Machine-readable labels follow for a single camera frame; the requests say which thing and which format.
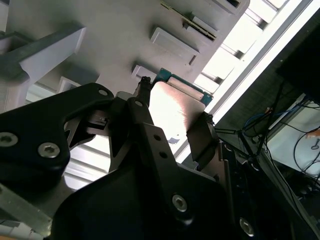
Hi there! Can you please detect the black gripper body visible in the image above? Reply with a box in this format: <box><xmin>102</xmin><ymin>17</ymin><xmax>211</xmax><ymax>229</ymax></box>
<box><xmin>51</xmin><ymin>166</ymin><xmax>233</xmax><ymax>240</ymax></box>

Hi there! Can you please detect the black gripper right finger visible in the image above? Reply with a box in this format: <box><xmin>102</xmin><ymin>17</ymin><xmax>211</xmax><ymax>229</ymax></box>
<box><xmin>186</xmin><ymin>112</ymin><xmax>256</xmax><ymax>240</ymax></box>

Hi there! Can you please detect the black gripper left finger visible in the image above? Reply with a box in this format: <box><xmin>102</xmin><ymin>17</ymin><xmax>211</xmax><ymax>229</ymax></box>
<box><xmin>0</xmin><ymin>76</ymin><xmax>196</xmax><ymax>226</ymax></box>

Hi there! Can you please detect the silver CPU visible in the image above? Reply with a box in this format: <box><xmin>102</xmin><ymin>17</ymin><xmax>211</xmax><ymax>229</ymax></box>
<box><xmin>146</xmin><ymin>67</ymin><xmax>216</xmax><ymax>141</ymax></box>

